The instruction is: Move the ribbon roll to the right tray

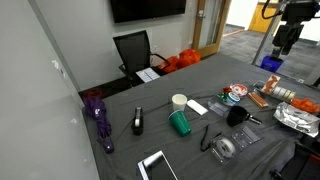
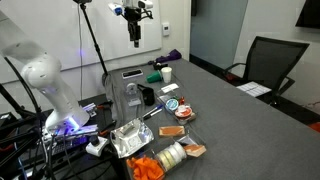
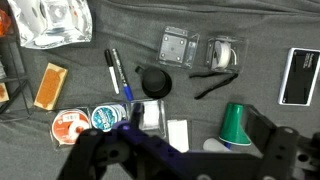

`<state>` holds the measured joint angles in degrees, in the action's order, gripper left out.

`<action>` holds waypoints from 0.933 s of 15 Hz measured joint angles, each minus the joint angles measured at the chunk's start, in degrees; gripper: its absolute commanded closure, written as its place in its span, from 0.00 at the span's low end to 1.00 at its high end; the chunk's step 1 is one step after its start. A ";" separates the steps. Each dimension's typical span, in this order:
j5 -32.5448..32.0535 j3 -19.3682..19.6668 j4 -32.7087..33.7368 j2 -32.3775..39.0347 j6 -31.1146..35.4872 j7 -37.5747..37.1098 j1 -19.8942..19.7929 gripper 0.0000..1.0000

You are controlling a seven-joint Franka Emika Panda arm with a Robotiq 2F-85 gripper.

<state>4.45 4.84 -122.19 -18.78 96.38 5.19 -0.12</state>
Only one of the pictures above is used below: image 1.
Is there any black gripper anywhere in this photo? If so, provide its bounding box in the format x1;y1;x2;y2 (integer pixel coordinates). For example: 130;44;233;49
272;24;303;55

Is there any white ribbon roll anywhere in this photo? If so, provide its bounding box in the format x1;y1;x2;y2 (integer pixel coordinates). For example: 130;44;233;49
217;138;236;158

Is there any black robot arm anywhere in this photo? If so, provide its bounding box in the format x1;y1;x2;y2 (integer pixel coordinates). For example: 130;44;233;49
262;0;320;57

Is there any red white tape roll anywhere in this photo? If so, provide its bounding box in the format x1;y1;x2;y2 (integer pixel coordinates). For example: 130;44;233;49
230;84;248;97

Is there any clear plastic tray left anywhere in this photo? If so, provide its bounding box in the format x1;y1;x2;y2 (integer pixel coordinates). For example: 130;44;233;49
211;136;240;164

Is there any blue recycling bin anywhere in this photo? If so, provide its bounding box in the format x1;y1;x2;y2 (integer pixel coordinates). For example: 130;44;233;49
260;55;284;72

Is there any orange patterned card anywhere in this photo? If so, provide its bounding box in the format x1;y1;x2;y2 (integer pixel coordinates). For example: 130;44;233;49
261;75;280;94

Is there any row of tape rolls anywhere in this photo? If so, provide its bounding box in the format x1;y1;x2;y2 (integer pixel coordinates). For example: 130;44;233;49
271;86;296;103

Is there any brown wooden block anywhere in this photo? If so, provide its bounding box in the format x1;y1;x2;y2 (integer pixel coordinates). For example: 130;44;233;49
248;92;268;108

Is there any orange crumpled wrapper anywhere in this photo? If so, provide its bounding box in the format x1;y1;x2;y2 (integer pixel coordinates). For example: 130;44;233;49
291;98;319;113

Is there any wooden door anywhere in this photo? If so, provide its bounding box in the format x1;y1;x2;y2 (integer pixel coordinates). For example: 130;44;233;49
192;0;231;58

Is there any silver foil bag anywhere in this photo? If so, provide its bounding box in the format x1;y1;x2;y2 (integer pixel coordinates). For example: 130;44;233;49
273;102;320;137

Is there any black mug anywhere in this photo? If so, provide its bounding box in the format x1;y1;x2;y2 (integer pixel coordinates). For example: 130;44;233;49
227;106;262;127

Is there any clear box with bows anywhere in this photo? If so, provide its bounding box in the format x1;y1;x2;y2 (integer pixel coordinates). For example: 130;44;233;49
208;92;241;116

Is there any orange plastic bag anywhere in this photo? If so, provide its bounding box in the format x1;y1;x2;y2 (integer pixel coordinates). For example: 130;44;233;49
158;49;201;73

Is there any gray tablecloth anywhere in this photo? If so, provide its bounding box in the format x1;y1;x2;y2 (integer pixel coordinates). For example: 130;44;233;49
81;53;320;180

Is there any white rectangular eraser block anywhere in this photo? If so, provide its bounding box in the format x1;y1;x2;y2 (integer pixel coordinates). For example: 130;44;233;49
187;99;208;115

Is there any white paper cup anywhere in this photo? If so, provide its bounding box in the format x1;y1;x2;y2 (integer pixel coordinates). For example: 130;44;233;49
172;94;187;111

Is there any green plastic cup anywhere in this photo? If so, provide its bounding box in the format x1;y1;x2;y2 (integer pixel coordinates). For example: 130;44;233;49
168;110;191;137

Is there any white paper on chair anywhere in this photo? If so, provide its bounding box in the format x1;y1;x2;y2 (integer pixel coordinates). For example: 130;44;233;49
136;68;160;83

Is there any black office chair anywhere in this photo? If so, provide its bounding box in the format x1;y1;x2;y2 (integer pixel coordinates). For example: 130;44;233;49
113;30;171;87

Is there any purple folded umbrella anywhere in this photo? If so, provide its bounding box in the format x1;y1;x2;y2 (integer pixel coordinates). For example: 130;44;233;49
84;97;114;154

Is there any black cord loop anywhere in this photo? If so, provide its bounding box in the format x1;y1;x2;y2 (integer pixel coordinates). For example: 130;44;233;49
199;124;223;153

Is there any wall mounted tv screen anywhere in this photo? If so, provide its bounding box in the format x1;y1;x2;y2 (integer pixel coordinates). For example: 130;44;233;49
110;0;186;23

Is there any tablet with white frame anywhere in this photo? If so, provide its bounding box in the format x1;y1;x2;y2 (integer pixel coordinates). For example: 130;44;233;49
137;151;178;180

